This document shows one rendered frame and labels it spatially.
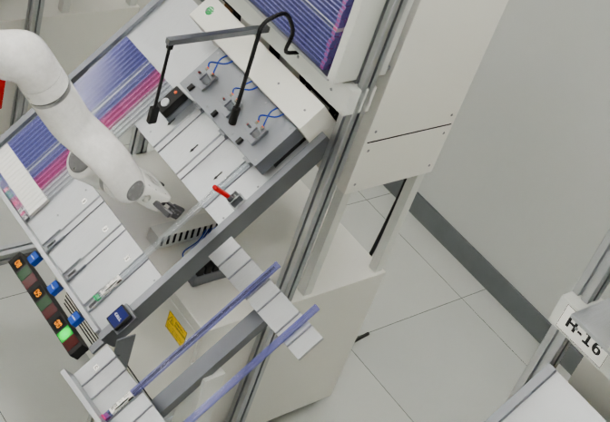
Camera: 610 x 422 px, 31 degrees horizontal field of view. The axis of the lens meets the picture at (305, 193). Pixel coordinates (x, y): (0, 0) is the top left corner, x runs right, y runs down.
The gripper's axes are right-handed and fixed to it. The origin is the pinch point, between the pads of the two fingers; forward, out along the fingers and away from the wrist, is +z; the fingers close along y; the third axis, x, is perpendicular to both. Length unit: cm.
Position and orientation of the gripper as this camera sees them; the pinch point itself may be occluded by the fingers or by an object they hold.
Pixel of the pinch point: (167, 200)
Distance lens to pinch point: 256.1
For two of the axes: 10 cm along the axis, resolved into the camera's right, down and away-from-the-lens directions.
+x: -6.7, 7.3, 1.3
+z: 4.7, 2.8, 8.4
